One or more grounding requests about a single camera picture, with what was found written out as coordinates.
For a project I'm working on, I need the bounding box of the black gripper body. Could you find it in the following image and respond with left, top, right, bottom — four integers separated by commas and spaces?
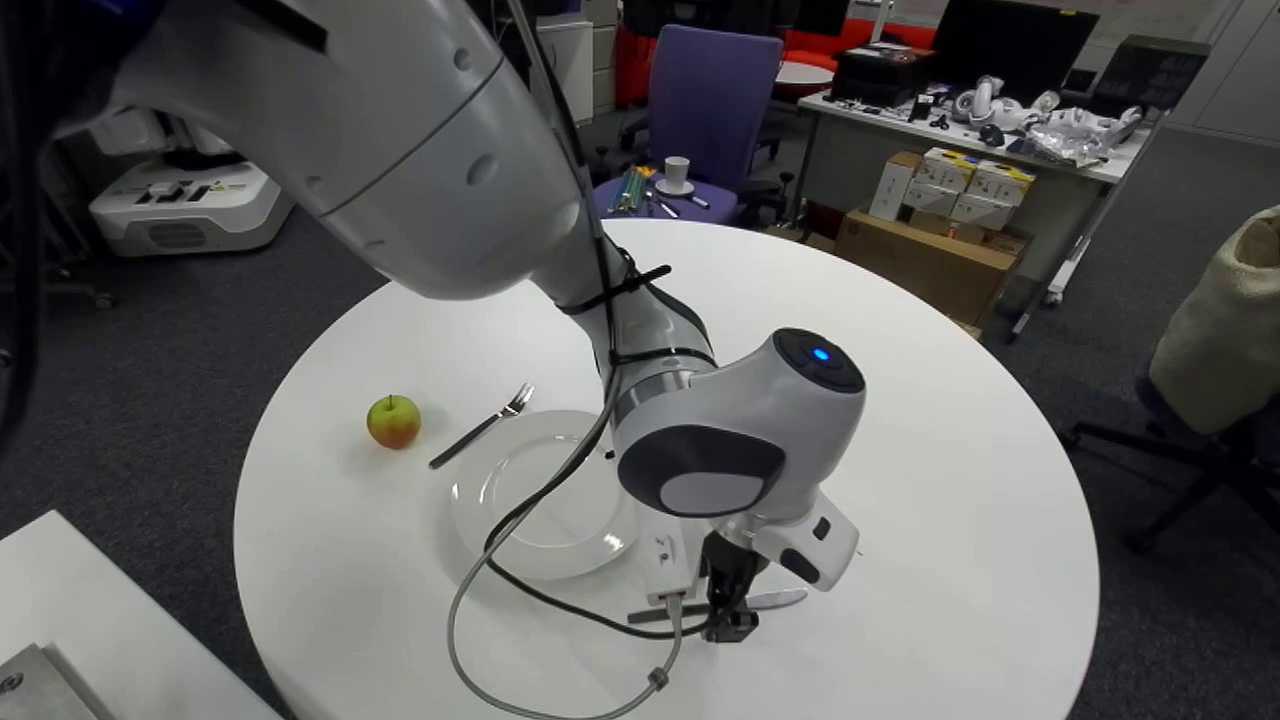
696, 525, 775, 615

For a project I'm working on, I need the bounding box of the grey metal plate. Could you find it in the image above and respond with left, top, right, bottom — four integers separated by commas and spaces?
0, 641, 117, 720

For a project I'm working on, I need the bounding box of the silver fork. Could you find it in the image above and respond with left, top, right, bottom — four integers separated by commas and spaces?
429, 381, 542, 473

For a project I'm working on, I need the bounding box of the brown cardboard box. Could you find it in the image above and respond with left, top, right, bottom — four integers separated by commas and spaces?
834, 212, 1032, 336

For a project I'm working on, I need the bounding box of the red green apple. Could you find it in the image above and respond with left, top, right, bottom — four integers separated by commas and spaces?
366, 392, 429, 452

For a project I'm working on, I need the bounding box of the small white carton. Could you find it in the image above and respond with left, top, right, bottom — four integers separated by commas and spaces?
906, 143, 979, 232
951, 160, 1041, 241
869, 147, 928, 229

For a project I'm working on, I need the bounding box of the white office desk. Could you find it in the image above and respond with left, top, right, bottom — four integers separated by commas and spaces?
798, 88, 1154, 314

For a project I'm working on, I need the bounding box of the purple office chair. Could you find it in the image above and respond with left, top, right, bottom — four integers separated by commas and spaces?
584, 19, 792, 232

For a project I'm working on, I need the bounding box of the black office chair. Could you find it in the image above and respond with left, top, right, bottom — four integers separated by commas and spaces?
1064, 376, 1280, 552

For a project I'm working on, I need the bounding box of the red sofa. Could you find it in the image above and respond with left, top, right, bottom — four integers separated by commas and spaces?
612, 15, 936, 111

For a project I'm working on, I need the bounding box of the black box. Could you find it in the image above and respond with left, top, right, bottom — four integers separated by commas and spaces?
834, 48, 936, 111

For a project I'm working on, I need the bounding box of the cream jacket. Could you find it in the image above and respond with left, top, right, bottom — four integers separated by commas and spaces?
1147, 205, 1280, 439

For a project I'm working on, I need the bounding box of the white clutter pile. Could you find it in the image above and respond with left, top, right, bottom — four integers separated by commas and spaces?
913, 78, 1147, 173

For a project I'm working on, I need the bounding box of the large black monitor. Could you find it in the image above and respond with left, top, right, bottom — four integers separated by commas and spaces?
934, 0, 1106, 106

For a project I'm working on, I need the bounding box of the white side table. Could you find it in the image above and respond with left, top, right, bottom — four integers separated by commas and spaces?
0, 507, 283, 720

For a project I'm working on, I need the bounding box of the small black monitor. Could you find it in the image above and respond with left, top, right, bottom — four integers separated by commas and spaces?
1093, 36, 1216, 121

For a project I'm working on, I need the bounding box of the white machine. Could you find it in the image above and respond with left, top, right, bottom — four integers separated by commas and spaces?
83, 143, 298, 262

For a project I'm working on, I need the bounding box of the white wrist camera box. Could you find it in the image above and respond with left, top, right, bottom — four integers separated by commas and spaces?
764, 492, 866, 595

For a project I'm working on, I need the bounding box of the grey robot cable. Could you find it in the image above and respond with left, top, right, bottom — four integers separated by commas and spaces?
445, 396, 714, 720

